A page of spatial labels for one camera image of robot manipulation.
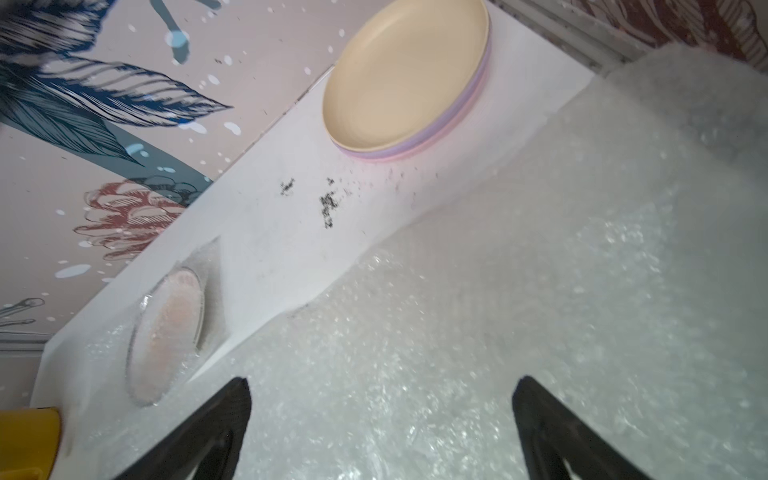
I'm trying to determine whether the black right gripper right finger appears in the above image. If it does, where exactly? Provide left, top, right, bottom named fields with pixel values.
left=511, top=376, right=649, bottom=480

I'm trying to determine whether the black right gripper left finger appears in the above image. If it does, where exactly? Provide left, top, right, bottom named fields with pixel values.
left=118, top=377, right=252, bottom=480

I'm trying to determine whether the patterned plate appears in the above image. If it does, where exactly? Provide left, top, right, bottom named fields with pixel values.
left=83, top=236, right=229, bottom=409

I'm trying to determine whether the pink dinner plate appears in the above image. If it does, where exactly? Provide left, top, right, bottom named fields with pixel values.
left=338, top=75, right=487, bottom=163

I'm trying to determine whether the purple plate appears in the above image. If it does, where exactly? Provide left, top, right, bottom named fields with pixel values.
left=329, top=35, right=492, bottom=155

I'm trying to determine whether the cream plate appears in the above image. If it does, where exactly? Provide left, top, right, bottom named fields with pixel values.
left=322, top=1, right=491, bottom=152

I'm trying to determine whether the yellow pot with black lid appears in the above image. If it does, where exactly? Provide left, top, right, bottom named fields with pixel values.
left=1, top=407, right=62, bottom=480

